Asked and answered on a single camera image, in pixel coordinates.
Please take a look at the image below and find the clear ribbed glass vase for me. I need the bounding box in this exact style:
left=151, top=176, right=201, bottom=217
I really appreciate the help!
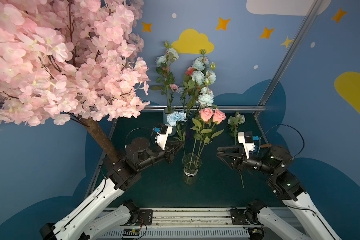
left=182, top=153, right=202, bottom=185

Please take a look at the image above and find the blue carnation stem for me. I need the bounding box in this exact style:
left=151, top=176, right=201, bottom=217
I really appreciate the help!
left=165, top=111, right=187, bottom=156

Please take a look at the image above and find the blue rose stem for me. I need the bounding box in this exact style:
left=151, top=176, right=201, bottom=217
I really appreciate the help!
left=227, top=111, right=246, bottom=189

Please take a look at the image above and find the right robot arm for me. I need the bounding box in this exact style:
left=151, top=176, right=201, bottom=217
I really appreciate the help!
left=216, top=145, right=340, bottom=240

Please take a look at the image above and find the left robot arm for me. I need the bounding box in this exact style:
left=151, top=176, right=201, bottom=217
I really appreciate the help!
left=40, top=135, right=184, bottom=240

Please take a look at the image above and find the purple ribbed glass vase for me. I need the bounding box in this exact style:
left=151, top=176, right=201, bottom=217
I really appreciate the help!
left=176, top=111, right=193, bottom=124

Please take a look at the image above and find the light blue ceramic vase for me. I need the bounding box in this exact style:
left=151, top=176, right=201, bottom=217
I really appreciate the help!
left=162, top=107, right=178, bottom=136

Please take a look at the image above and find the blue flower bunch purple vase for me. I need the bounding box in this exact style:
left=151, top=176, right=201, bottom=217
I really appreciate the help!
left=177, top=49, right=216, bottom=115

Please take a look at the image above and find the pink rose stem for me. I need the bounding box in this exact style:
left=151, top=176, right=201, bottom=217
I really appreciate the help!
left=189, top=108, right=226, bottom=167

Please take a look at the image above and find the pink cherry blossom tree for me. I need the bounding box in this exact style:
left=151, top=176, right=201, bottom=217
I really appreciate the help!
left=0, top=1, right=149, bottom=163

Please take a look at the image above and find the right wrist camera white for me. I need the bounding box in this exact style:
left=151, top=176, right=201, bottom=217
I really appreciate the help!
left=237, top=132, right=259, bottom=160

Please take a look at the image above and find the aluminium frame back bar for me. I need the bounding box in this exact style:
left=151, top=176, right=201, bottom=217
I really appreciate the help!
left=140, top=104, right=266, bottom=113

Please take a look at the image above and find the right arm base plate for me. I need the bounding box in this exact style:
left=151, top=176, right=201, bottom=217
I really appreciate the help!
left=229, top=208, right=250, bottom=226

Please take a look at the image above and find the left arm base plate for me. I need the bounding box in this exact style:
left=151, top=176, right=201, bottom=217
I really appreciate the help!
left=132, top=209, right=154, bottom=226

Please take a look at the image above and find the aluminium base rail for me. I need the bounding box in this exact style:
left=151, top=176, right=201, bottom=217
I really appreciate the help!
left=100, top=207, right=261, bottom=240

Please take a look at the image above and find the aluminium frame corner post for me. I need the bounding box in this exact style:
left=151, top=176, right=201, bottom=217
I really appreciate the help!
left=253, top=0, right=324, bottom=119

